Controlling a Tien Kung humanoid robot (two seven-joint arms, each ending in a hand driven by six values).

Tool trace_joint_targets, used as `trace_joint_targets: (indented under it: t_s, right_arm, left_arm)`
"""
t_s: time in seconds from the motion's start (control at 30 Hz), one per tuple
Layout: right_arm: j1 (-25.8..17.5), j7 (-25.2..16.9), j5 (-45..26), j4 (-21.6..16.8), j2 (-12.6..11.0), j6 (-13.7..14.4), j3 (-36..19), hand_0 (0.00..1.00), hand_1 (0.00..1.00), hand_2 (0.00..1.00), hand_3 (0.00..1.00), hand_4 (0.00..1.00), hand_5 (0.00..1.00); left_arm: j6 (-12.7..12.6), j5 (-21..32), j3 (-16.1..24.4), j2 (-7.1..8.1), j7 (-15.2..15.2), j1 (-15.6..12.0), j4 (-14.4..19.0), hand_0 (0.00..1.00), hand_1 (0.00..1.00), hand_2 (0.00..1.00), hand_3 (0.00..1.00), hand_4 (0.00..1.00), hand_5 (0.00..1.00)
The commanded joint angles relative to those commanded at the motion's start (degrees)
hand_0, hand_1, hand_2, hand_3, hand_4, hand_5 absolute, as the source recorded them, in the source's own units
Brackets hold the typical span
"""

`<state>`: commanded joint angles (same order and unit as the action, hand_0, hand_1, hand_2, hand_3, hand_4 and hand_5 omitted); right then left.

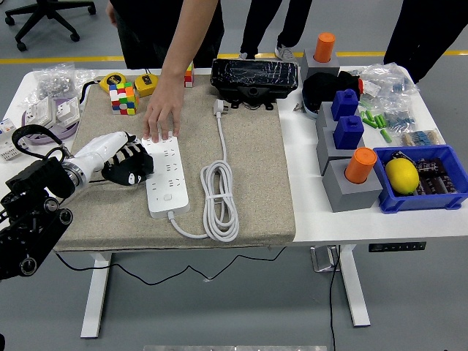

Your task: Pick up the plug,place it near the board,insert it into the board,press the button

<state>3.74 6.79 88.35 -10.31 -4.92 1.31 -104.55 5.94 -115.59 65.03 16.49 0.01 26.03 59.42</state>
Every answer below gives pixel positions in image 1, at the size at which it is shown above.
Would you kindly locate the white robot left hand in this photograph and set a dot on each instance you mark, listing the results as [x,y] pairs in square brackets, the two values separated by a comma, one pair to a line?
[98,151]

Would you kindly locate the person's hand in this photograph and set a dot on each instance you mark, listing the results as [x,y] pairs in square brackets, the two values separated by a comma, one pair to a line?
[162,109]

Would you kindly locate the black power adapter plug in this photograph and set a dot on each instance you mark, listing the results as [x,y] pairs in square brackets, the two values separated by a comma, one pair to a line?
[146,164]

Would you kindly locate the white power strip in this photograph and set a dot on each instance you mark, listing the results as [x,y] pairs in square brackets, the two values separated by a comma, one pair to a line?
[172,206]

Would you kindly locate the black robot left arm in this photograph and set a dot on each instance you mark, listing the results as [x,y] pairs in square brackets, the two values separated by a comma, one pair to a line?
[29,226]

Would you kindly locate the person's forearm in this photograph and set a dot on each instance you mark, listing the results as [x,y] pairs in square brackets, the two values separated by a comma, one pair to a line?
[183,47]

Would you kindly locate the square yellow tape measure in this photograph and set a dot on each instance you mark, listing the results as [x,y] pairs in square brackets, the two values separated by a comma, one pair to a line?
[145,86]

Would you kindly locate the purple plastic tray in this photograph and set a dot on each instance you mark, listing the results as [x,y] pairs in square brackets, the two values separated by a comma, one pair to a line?
[67,132]

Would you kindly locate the multicolour puzzle cube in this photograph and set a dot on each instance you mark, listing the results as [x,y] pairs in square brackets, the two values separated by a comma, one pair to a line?
[189,75]
[124,98]

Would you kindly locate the round yellow tape measure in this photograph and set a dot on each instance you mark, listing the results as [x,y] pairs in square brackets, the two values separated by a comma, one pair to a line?
[112,82]

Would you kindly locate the person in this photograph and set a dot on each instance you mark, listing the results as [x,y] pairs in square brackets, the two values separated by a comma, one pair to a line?
[259,22]
[146,29]
[420,29]

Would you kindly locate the clear bag of screws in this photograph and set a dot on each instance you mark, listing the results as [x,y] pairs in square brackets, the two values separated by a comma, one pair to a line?
[53,82]

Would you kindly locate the white circuit breaker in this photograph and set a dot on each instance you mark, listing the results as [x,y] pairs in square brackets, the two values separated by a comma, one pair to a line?
[7,131]

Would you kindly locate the black plastic-wrapped tray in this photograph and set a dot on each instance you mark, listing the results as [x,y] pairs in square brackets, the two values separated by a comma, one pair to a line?
[254,75]

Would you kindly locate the grey-brown fabric mat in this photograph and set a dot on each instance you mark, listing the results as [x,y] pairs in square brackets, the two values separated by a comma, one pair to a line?
[248,164]

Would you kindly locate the small metal clip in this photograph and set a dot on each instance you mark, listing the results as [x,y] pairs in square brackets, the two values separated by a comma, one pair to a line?
[298,107]

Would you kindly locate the white table leg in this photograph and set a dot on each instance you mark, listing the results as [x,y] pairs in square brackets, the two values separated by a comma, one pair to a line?
[354,285]
[93,300]

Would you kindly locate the black office chair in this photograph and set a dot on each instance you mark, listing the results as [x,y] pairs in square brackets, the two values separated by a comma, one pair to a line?
[49,6]

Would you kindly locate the grey block with round hole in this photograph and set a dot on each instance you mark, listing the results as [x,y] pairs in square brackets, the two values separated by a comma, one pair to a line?
[351,197]
[311,67]

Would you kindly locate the black cap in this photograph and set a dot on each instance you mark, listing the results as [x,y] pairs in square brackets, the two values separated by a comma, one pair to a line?
[318,89]

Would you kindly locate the grey block with square hole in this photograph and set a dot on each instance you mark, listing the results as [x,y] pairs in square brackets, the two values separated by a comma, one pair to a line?
[323,118]
[325,150]

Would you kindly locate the orange cylinder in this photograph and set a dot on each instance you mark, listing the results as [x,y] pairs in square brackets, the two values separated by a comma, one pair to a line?
[360,164]
[325,45]

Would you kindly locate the blue square peg block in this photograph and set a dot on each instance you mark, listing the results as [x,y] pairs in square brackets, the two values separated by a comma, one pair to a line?
[344,106]
[348,133]

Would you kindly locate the black fabric bundle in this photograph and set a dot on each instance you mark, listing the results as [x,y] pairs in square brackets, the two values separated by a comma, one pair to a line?
[349,84]

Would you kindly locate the green cylinder piece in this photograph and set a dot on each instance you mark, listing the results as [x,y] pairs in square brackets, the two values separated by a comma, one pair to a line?
[370,118]
[382,120]
[376,121]
[385,136]
[363,117]

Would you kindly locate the silver box under table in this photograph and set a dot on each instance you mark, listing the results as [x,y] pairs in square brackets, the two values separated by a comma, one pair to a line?
[323,257]

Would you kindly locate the large clear component bag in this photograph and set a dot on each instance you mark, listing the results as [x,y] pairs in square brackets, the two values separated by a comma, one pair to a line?
[391,78]

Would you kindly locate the small clear bag blue parts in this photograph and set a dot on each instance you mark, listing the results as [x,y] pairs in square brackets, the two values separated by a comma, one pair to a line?
[398,118]

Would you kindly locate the yellow lemon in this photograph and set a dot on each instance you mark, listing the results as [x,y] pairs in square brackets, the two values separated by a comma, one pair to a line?
[402,177]

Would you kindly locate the clear bag of resistors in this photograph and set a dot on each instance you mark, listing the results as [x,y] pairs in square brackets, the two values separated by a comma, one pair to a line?
[420,138]

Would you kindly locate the black table control panel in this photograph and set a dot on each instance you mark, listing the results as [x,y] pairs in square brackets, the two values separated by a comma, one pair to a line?
[396,247]

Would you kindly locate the blue plastic bin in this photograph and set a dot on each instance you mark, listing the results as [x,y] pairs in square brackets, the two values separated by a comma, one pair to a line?
[420,203]

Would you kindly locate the dark capacitor pile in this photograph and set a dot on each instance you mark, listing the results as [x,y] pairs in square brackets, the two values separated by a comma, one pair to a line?
[435,179]

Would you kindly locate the white wall socket box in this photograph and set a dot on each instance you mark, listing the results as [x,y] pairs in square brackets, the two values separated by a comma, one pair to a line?
[39,115]
[67,111]

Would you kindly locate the black mounting bracket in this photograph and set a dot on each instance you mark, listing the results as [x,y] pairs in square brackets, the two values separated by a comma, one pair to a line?
[252,93]

